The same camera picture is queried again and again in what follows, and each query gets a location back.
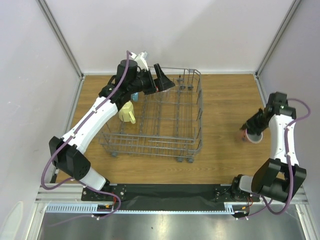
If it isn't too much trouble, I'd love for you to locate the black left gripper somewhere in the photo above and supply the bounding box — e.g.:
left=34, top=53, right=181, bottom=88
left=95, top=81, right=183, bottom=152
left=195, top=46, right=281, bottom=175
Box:
left=128, top=64, right=174, bottom=95

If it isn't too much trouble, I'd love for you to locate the pink patterned mug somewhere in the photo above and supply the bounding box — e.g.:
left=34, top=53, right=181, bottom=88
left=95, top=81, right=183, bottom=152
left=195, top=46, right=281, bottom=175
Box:
left=235, top=129, right=264, bottom=144

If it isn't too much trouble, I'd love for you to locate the blue butterfly mug orange inside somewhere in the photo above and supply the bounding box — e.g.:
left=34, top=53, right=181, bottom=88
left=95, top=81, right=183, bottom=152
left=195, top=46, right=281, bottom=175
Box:
left=131, top=92, right=139, bottom=102

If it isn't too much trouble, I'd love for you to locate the pale yellow mug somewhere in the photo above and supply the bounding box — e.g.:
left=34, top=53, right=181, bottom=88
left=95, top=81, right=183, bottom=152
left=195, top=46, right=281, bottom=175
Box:
left=118, top=100, right=136, bottom=124

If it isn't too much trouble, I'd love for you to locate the clear glass cup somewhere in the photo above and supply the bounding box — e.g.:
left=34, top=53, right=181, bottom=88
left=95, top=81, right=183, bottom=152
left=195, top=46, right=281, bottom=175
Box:
left=153, top=89, right=171, bottom=103

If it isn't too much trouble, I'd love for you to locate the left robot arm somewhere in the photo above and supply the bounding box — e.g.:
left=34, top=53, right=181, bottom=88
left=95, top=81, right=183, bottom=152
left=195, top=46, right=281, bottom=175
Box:
left=49, top=59, right=175, bottom=201

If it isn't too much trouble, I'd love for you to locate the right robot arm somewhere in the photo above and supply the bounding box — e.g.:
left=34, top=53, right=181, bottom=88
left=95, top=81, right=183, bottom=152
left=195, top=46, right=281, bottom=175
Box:
left=230, top=92, right=307, bottom=203

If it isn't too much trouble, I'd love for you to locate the white plastic object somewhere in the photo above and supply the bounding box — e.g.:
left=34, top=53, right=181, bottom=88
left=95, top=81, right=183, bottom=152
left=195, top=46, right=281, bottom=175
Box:
left=0, top=201, right=24, bottom=240

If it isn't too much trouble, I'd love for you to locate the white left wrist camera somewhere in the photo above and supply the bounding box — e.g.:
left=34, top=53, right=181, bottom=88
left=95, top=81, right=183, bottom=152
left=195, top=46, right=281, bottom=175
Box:
left=130, top=51, right=149, bottom=71

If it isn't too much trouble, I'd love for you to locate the grey wire dish rack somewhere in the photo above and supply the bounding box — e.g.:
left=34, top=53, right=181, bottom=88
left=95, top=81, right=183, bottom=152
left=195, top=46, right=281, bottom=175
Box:
left=98, top=67, right=203, bottom=163

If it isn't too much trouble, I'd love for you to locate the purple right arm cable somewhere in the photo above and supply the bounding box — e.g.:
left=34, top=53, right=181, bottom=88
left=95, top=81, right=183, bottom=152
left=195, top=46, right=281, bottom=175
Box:
left=261, top=98, right=312, bottom=216

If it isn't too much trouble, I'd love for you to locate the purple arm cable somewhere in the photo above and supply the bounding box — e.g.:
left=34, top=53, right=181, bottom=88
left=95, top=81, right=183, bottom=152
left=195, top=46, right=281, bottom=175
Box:
left=261, top=98, right=312, bottom=216
left=40, top=50, right=133, bottom=191

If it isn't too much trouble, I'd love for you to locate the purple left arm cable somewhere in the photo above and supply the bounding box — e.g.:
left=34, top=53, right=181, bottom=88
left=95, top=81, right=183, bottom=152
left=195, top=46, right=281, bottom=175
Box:
left=40, top=50, right=133, bottom=191

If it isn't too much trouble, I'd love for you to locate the black mounting base plate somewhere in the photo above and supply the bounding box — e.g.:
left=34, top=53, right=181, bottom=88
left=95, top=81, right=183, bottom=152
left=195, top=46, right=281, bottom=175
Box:
left=81, top=183, right=261, bottom=211

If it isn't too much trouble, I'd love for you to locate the aluminium rail with cable duct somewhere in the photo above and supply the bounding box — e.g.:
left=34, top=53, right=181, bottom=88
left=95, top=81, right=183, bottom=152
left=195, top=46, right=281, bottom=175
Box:
left=35, top=183, right=308, bottom=220

